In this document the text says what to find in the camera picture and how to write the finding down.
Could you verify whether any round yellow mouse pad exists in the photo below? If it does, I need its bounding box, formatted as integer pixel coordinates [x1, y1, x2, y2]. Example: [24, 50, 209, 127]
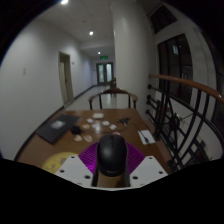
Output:
[42, 151, 79, 174]

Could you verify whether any black railing with wooden handrail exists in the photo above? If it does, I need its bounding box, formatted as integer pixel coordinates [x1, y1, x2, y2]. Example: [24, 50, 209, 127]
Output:
[145, 73, 224, 171]

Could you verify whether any black computer mouse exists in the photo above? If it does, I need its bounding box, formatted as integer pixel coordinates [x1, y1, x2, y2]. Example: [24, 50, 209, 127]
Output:
[96, 133, 129, 178]

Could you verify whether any small black object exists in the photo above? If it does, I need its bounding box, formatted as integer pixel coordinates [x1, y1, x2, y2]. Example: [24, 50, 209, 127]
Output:
[70, 125, 82, 135]

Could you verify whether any white room door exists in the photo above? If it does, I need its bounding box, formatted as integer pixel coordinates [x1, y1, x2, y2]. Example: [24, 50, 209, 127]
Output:
[58, 51, 75, 106]

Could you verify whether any wooden armchair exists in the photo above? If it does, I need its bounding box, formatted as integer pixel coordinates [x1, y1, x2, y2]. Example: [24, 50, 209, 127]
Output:
[87, 87, 139, 111]

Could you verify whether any dark pen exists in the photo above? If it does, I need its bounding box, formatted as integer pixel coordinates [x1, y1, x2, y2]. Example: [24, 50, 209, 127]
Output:
[138, 129, 150, 143]

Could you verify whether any black laptop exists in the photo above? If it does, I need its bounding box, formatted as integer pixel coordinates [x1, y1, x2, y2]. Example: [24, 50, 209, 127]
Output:
[35, 114, 83, 145]

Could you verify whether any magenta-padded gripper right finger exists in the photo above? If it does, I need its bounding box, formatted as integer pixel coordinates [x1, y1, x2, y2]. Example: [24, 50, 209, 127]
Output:
[125, 142, 169, 188]

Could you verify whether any black cable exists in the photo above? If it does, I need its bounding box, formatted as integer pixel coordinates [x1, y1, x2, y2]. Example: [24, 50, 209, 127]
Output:
[118, 117, 141, 131]

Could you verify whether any glass double door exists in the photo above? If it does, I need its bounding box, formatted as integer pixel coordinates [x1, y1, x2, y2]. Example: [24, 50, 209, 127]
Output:
[96, 62, 114, 85]

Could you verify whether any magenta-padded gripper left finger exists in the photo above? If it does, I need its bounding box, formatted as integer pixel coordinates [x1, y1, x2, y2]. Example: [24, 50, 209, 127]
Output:
[54, 143, 100, 188]

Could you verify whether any white flat dish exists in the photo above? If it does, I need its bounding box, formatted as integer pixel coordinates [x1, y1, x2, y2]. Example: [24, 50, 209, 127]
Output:
[92, 112, 105, 120]

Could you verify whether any white notepad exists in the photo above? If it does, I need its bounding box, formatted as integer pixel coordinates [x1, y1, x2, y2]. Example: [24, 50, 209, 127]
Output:
[137, 129, 157, 146]

